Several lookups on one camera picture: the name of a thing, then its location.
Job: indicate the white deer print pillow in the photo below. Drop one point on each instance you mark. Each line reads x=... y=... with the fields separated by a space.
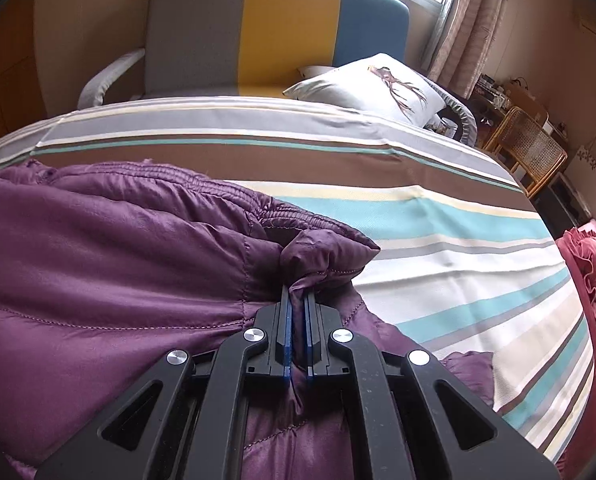
x=378 y=85

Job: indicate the red ruffled quilt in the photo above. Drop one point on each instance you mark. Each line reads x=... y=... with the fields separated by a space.
x=595 y=340

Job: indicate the striped bed blanket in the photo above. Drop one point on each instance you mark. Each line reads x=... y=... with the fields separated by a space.
x=428 y=220

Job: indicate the plain pale pillow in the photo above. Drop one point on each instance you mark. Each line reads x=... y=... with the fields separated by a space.
x=315 y=71

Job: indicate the grey padded bed bumper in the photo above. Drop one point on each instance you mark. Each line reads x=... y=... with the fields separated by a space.
x=465 y=115

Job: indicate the cluttered wooden desk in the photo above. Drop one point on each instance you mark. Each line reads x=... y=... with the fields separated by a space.
x=498 y=97

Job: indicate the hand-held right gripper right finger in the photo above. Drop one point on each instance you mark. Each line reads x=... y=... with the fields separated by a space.
x=312 y=340

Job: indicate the pink patterned curtain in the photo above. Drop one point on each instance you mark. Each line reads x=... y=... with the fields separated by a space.
x=470 y=25

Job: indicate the wooden wardrobe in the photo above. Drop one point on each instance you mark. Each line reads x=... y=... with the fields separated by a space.
x=8 y=70

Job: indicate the brown cardboard box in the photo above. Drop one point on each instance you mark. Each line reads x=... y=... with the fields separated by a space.
x=525 y=102

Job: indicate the rattan chair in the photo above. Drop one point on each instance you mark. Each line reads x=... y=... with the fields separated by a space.
x=533 y=145

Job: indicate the grey yellow blue headboard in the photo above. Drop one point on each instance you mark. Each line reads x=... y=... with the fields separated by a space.
x=288 y=30

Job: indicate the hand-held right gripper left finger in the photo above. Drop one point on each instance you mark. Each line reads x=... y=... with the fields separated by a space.
x=278 y=332

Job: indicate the purple puffer jacket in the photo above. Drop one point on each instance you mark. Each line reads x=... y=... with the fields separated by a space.
x=103 y=260

